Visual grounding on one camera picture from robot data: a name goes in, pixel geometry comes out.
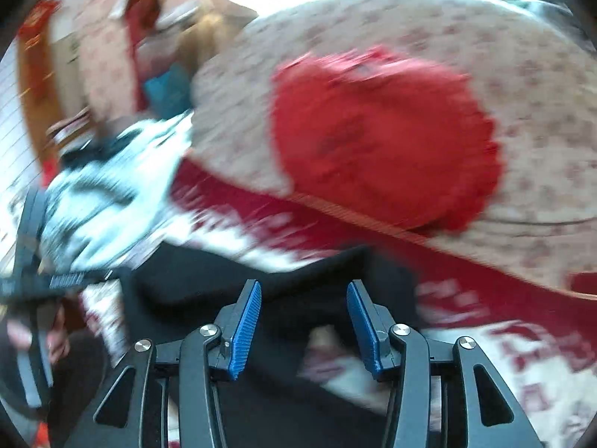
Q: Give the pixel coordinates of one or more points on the person's left hand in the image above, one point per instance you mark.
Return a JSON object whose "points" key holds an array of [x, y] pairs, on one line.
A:
{"points": [[53, 340]]}

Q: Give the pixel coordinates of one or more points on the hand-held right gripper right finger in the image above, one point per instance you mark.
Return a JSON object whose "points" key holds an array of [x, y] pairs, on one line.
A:
{"points": [[361, 326]]}

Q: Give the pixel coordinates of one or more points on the floral sofa cushion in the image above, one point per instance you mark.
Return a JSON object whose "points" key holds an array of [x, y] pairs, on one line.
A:
{"points": [[536, 102]]}

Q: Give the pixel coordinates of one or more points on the teal bag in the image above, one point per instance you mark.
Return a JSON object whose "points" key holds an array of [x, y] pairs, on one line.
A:
{"points": [[163, 88]]}

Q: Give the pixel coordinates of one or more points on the pink floral cloth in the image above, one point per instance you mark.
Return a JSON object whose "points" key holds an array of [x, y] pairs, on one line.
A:
{"points": [[102, 46]]}

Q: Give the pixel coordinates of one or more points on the red wall banner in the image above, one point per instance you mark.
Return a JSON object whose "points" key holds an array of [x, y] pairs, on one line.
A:
{"points": [[39, 79]]}

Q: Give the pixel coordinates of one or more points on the light blue fleece garment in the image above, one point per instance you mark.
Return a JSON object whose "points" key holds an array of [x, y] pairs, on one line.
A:
{"points": [[93, 205]]}

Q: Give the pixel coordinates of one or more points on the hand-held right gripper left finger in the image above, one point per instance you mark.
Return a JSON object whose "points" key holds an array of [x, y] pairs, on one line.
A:
{"points": [[245, 326]]}

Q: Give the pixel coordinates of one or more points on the black pants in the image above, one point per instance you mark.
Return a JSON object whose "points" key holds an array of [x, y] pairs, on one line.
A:
{"points": [[289, 289]]}

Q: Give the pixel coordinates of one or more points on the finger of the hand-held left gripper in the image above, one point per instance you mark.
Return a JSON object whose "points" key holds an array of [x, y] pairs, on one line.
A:
{"points": [[98, 277]]}

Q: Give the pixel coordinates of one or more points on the red hanging cloth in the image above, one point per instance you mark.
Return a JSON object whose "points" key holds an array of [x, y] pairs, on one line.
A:
{"points": [[140, 18]]}

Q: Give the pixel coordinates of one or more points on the red and white floral blanket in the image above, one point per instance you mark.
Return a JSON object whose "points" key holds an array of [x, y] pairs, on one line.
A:
{"points": [[513, 350]]}

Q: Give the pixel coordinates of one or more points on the red heart pillow with print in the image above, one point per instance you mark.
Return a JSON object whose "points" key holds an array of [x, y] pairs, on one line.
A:
{"points": [[373, 140]]}

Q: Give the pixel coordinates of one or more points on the black cloth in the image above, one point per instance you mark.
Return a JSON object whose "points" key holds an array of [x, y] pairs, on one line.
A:
{"points": [[98, 149]]}

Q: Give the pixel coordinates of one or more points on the cream fleece cloth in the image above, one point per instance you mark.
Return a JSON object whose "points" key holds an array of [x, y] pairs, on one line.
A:
{"points": [[210, 28]]}

